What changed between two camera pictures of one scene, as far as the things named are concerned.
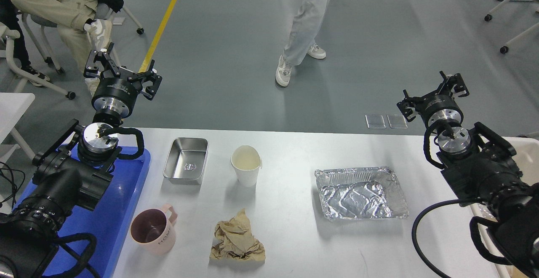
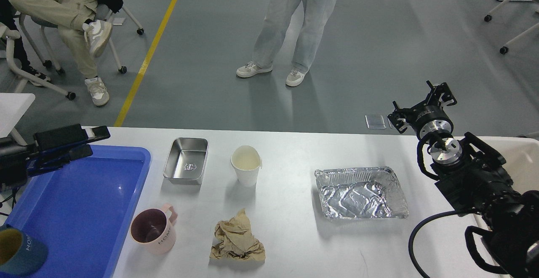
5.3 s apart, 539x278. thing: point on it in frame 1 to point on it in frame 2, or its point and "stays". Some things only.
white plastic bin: x=527 y=159 stays
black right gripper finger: x=407 y=102 to x=398 y=117
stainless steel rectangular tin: x=185 y=160 stays
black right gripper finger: x=456 y=84 to x=439 y=94
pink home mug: x=153 y=230 stays
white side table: x=13 y=105 stays
